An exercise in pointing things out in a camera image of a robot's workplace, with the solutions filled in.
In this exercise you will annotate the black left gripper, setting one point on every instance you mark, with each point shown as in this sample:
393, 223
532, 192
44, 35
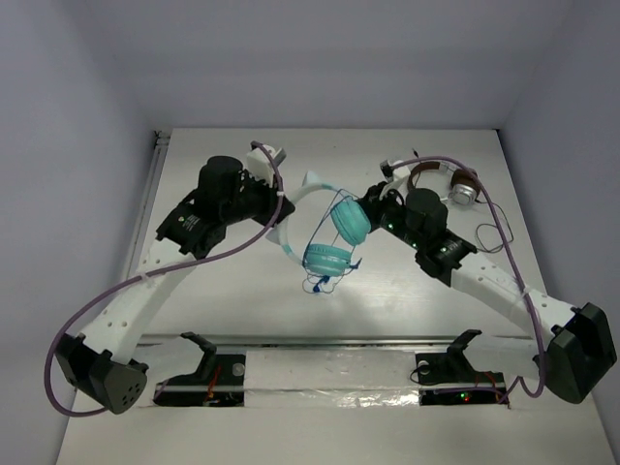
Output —
270, 203

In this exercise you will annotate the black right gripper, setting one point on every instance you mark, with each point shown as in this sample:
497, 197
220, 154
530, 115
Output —
372, 202

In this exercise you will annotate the teal cat-ear headphones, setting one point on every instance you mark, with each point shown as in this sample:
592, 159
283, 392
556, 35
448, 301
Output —
351, 224

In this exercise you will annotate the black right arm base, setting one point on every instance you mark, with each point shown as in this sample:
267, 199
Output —
448, 378

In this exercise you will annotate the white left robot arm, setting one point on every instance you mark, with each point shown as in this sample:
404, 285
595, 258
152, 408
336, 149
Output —
95, 347

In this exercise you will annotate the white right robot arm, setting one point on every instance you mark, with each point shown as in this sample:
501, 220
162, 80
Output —
569, 348

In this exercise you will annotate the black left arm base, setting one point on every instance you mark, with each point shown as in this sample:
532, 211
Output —
217, 381

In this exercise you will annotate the brown silver headphones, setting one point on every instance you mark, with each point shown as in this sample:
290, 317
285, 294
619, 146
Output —
464, 188

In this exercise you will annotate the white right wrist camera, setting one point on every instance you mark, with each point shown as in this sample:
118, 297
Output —
395, 174

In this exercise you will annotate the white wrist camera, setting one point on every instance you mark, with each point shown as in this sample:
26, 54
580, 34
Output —
395, 174
258, 164

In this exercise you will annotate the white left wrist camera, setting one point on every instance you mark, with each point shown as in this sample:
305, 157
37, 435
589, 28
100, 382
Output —
258, 164

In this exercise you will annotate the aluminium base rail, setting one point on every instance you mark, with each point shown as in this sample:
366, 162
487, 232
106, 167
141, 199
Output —
282, 341

